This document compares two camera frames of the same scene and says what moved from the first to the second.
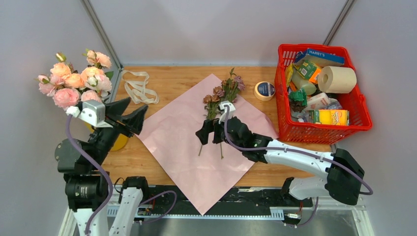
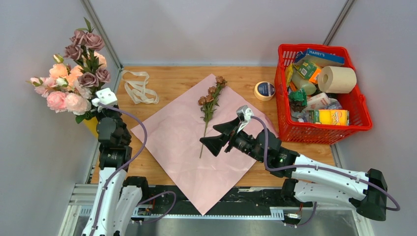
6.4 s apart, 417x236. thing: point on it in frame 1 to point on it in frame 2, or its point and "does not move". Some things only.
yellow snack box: (335, 117) does not move
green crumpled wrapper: (300, 95) does not move
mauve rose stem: (227, 91) to (83, 44)
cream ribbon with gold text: (135, 83) does not move
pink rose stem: (63, 84) to (60, 97)
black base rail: (248, 202) does not move
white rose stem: (100, 83) to (63, 82)
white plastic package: (320, 101) does not move
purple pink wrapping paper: (203, 173) does not move
